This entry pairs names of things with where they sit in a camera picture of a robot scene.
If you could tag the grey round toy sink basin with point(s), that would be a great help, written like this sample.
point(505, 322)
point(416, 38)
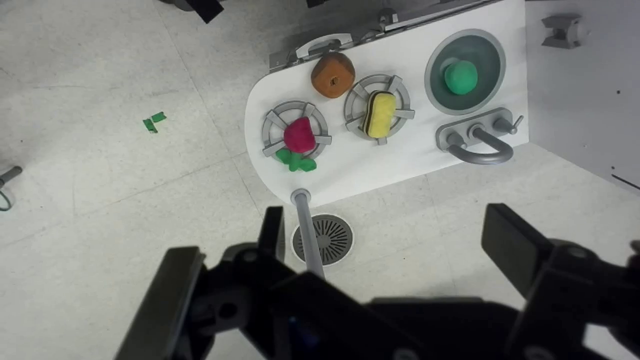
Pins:
point(490, 50)

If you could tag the grey metal pole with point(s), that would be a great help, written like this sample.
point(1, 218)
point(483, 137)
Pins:
point(307, 226)

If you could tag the grey toy stove burner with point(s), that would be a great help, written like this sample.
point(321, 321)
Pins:
point(357, 96)
point(273, 127)

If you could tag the black object on floor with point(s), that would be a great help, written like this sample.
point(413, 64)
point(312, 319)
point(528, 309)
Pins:
point(200, 7)

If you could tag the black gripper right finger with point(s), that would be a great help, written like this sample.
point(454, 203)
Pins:
point(517, 246)

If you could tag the green plush pea pod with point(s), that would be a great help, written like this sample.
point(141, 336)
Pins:
point(461, 77)

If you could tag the round metal floor drain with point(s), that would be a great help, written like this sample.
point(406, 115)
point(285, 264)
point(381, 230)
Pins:
point(337, 236)

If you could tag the red plush radish green leaves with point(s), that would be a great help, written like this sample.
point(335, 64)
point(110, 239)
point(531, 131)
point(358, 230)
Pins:
point(299, 137)

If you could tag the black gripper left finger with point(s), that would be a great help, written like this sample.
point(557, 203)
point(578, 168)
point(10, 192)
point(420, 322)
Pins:
point(162, 307)

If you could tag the green tape floor mark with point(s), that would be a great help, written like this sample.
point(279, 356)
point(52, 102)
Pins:
point(154, 121)

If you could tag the yellow plush corn toy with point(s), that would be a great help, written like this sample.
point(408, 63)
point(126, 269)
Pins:
point(383, 115)

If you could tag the white toy kitchen counter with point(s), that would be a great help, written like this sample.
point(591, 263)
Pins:
point(372, 160)

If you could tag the grey toy faucet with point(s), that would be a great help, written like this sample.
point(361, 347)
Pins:
point(476, 155)

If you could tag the grey bracket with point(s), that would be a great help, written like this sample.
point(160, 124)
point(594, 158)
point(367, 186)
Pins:
point(562, 30)

